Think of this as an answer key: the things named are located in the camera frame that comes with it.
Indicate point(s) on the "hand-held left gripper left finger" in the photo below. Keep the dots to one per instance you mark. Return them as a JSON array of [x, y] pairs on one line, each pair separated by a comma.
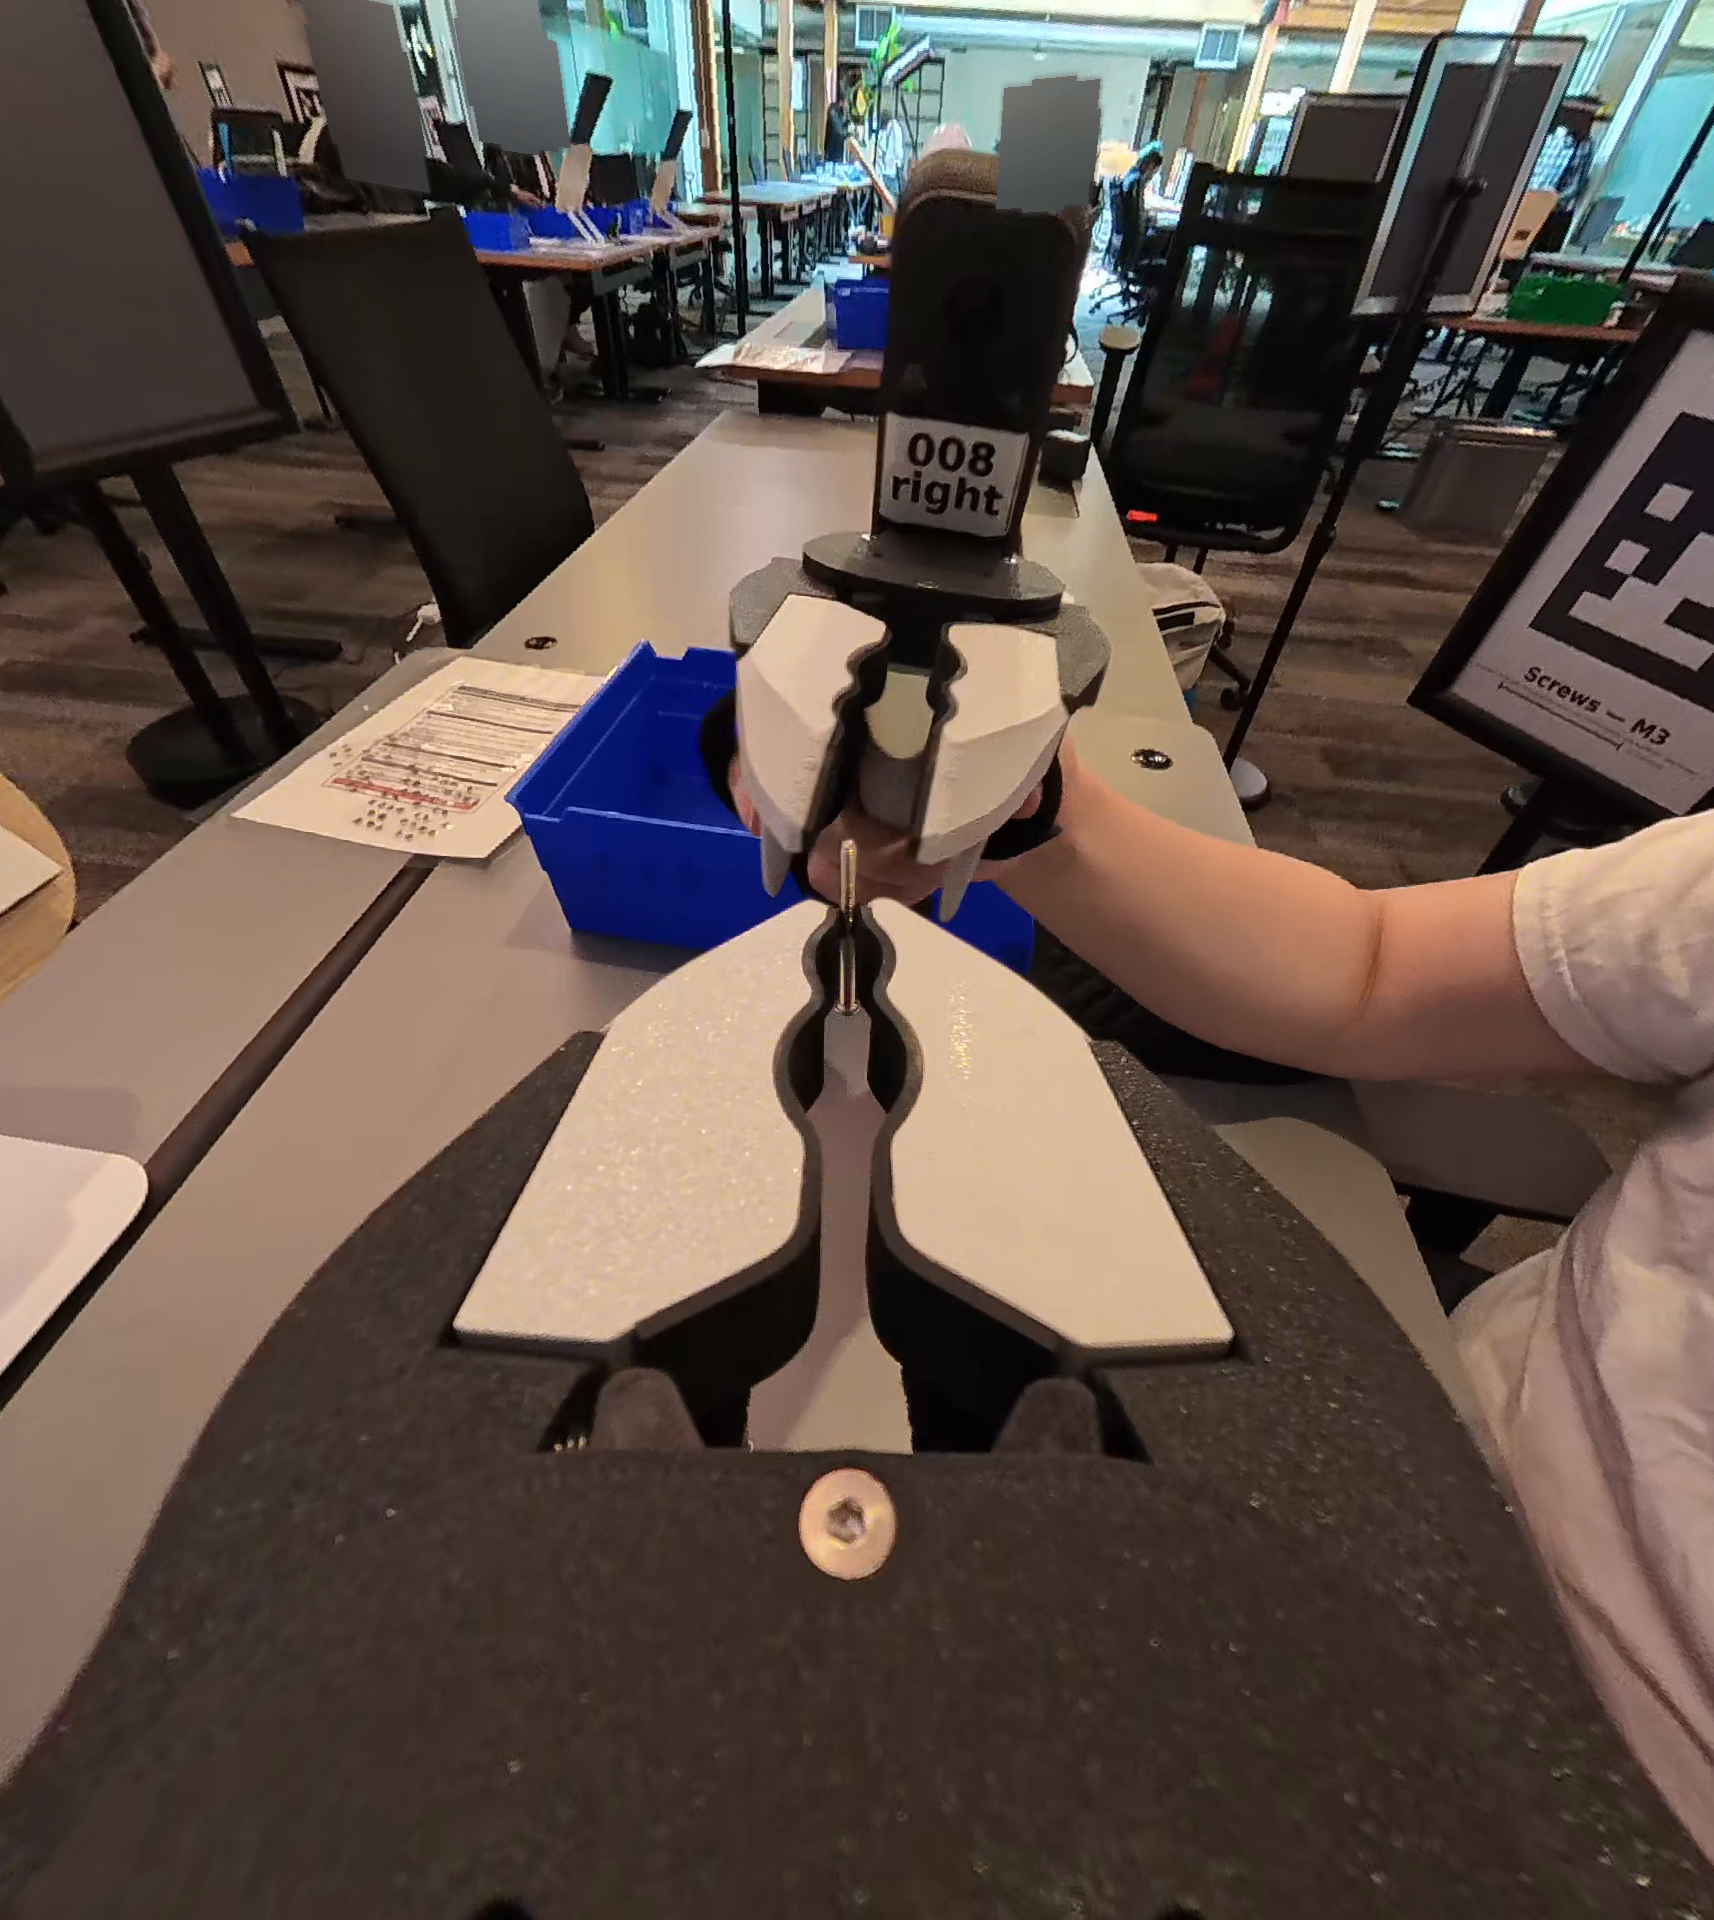
[[663, 1185]]

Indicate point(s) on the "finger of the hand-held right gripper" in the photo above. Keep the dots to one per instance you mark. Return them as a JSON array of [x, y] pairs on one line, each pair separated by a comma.
[[1000, 734], [796, 704]]

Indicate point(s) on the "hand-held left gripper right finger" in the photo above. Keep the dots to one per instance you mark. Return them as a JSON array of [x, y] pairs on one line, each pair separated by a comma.
[[1037, 1200]]

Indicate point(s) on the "steel bolt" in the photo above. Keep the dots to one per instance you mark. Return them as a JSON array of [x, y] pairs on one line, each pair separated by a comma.
[[851, 931]]

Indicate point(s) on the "person's right forearm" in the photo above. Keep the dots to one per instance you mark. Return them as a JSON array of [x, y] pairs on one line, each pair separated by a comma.
[[1247, 960]]

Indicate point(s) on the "person's right hand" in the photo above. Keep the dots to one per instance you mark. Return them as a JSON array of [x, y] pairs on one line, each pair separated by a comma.
[[886, 863]]

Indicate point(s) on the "blue plastic bin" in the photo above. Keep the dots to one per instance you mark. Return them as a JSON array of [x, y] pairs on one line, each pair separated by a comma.
[[633, 841], [861, 313]]

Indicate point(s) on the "grey fabric bag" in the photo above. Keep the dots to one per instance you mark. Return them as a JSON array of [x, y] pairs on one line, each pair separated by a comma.
[[1187, 623]]

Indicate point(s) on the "black wrist rest pad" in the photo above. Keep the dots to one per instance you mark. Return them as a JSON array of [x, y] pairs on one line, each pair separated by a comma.
[[1187, 1035]]

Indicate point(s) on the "printed paper sheet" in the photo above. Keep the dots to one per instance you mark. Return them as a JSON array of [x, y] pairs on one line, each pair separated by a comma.
[[422, 751]]

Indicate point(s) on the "black framed easel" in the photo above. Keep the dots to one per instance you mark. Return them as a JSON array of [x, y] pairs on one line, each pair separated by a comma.
[[63, 224], [1464, 165]]

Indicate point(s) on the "grey waste bin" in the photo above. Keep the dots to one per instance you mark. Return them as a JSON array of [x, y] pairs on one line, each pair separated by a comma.
[[1480, 481]]

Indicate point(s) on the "green plastic bin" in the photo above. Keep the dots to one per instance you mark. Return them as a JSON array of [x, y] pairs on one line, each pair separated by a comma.
[[1563, 300]]

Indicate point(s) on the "white sign in black frame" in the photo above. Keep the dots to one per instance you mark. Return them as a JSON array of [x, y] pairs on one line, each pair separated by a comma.
[[1653, 570]]

